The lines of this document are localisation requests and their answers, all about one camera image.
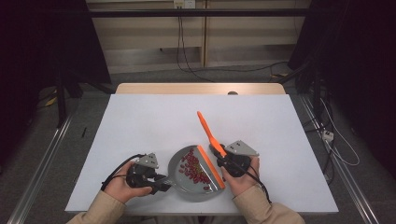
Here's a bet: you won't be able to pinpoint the orange brush with grey bristles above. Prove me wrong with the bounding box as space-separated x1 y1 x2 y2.
196 110 229 160

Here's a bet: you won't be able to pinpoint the black floor cable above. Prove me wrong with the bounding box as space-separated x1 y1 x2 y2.
178 61 290 75

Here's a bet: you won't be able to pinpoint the white power strip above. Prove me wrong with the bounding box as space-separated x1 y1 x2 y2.
321 130 335 143

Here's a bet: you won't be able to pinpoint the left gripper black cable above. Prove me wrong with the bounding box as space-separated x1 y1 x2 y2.
100 153 147 191

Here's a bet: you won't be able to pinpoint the black curtain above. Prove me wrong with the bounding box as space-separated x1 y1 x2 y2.
0 0 112 166
287 0 396 179

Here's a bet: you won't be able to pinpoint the bundle of black cables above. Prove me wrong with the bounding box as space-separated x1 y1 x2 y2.
304 117 336 176

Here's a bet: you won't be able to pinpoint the grey dustpan with orange edge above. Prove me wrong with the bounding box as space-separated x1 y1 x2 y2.
163 144 227 203

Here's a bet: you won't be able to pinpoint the hanging black wall cable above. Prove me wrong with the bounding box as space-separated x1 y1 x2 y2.
175 15 216 84

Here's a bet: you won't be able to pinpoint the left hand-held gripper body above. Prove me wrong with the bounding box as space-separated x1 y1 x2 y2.
125 152 161 189

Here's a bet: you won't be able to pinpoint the person's left hand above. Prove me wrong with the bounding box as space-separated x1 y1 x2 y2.
104 161 154 205

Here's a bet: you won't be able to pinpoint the red beans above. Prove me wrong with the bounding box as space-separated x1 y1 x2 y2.
178 147 211 191

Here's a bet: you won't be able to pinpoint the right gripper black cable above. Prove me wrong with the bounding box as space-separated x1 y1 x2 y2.
218 157 273 205

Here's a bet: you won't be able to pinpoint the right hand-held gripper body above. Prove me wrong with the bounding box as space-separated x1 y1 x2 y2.
221 139 261 178

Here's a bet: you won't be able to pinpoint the white table board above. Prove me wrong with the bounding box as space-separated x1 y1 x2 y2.
64 93 340 216

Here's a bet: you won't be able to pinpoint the thin white cable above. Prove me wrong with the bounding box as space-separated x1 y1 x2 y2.
319 97 361 167

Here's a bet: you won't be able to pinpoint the wooden table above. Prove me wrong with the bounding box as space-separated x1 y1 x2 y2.
115 82 287 96

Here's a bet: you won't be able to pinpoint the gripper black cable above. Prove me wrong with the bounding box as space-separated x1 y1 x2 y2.
218 157 273 205
100 153 147 191

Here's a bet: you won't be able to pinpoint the white wall socket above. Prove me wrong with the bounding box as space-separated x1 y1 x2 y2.
173 0 197 9

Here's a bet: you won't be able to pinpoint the black metal stand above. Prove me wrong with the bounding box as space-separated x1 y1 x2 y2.
55 70 84 129
277 58 325 119

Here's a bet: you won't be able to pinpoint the black horizontal bar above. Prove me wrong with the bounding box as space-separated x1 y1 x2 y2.
88 7 313 19

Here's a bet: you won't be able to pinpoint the person's right hand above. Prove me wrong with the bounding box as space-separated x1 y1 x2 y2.
220 156 262 198

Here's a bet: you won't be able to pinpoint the aluminium floor rail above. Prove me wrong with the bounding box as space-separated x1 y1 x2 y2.
7 114 75 224
299 94 380 224

